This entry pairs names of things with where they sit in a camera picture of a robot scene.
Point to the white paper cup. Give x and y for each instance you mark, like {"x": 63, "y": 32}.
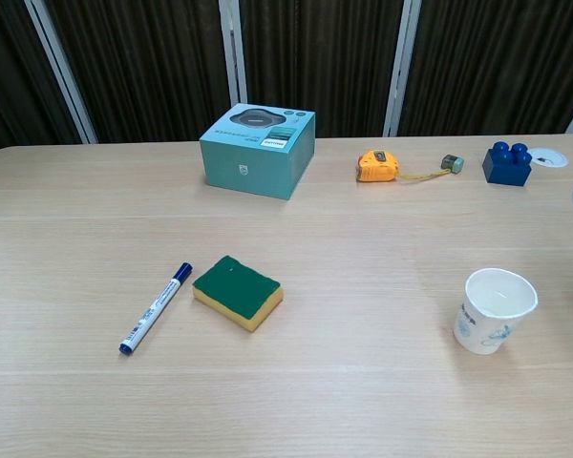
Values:
{"x": 477, "y": 329}

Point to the blue whiteboard marker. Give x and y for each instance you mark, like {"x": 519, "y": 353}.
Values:
{"x": 155, "y": 307}

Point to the green and yellow sponge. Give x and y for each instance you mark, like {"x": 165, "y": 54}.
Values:
{"x": 236, "y": 286}

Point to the yellow tape measure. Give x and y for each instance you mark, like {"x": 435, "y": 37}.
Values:
{"x": 375, "y": 167}

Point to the blue toy building block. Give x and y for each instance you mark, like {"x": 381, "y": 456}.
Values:
{"x": 503, "y": 169}

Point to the teal cardboard product box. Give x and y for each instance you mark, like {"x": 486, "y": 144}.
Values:
{"x": 248, "y": 167}

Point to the dark ribbed partition panel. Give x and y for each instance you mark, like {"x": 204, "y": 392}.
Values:
{"x": 496, "y": 57}
{"x": 148, "y": 62}
{"x": 9, "y": 71}
{"x": 315, "y": 57}

